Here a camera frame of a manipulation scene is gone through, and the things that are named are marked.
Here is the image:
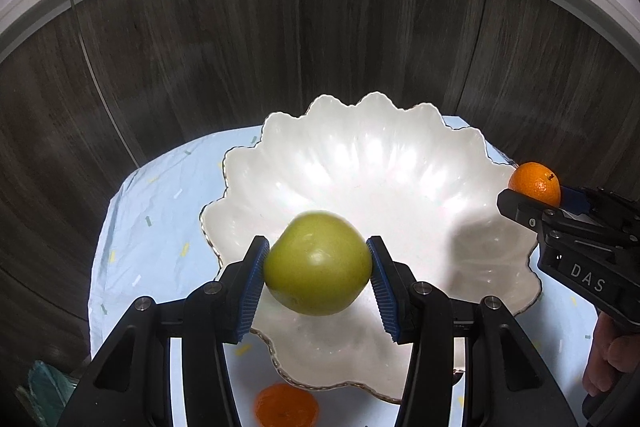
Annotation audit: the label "green apple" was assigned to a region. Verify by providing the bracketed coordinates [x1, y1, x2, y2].
[264, 211, 372, 317]

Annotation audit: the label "white scalloped ceramic bowl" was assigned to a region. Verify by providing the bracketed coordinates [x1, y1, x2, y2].
[200, 92, 541, 402]

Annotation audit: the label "small orange mandarin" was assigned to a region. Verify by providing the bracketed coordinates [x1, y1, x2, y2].
[508, 161, 562, 207]

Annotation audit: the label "dark wood cabinet fronts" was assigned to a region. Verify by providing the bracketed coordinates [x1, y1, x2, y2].
[1, 0, 639, 386]

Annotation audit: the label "large orange mandarin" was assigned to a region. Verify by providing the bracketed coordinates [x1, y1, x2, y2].
[254, 384, 320, 427]

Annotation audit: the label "person's right hand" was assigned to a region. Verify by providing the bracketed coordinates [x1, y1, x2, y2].
[582, 312, 640, 397]

